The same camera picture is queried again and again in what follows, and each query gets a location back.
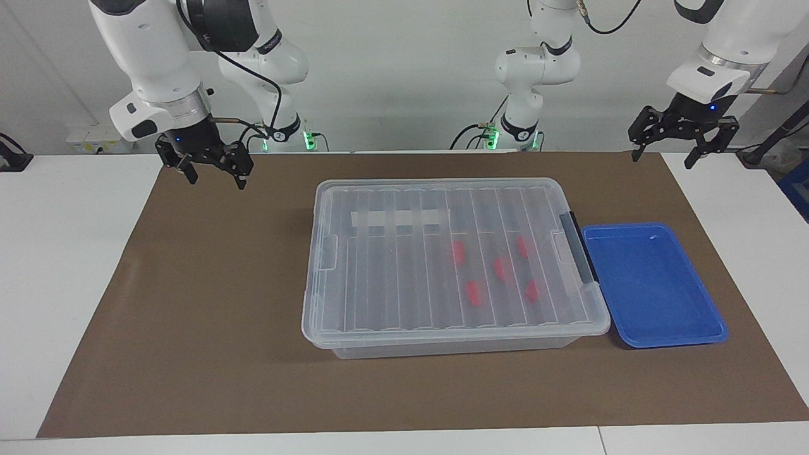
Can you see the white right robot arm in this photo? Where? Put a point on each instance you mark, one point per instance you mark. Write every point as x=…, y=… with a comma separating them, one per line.
x=152, y=57

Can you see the clear plastic storage box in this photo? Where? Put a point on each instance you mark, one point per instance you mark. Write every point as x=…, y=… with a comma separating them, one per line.
x=442, y=349

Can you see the clear plastic box lid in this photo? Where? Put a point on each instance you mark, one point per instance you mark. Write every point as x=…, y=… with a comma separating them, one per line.
x=404, y=278

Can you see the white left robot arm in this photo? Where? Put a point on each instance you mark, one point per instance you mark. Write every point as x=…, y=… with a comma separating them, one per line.
x=537, y=63

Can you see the blue crate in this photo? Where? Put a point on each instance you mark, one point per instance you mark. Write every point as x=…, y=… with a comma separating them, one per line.
x=797, y=189

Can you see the brown table mat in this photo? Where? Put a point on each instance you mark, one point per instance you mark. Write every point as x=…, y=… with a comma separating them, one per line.
x=208, y=303

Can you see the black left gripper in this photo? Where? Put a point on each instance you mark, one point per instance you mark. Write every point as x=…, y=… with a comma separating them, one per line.
x=694, y=114

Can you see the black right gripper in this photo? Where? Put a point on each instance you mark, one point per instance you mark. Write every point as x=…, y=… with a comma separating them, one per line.
x=196, y=139

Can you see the red block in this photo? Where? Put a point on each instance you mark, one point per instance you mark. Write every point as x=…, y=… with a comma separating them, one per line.
x=474, y=293
x=458, y=251
x=523, y=246
x=532, y=291
x=502, y=268

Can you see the blue plastic tray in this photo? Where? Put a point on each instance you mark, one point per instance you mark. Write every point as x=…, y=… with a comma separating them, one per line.
x=651, y=284

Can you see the black stand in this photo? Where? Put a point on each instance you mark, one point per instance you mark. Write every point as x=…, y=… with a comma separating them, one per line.
x=774, y=136

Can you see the black clamp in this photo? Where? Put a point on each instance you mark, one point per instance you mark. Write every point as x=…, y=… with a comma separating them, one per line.
x=12, y=158

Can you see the white wall power strip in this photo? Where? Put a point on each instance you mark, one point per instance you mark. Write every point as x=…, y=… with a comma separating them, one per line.
x=95, y=139

